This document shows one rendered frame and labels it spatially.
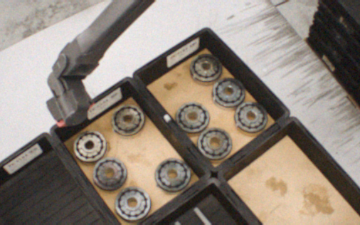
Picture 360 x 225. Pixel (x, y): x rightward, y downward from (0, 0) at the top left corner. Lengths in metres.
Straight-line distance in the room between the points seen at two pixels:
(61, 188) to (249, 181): 0.56
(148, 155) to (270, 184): 0.37
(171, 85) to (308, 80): 0.52
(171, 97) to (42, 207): 0.53
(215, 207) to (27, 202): 0.56
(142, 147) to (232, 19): 0.67
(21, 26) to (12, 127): 1.27
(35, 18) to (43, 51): 1.07
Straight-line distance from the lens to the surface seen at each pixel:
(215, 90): 1.49
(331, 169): 1.40
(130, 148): 1.44
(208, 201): 1.38
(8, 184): 1.50
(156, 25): 1.83
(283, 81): 1.72
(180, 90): 1.52
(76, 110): 1.03
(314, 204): 1.42
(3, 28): 2.94
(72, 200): 1.42
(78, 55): 1.00
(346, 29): 2.21
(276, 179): 1.42
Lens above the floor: 2.15
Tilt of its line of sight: 63 degrees down
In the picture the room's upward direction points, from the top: straight up
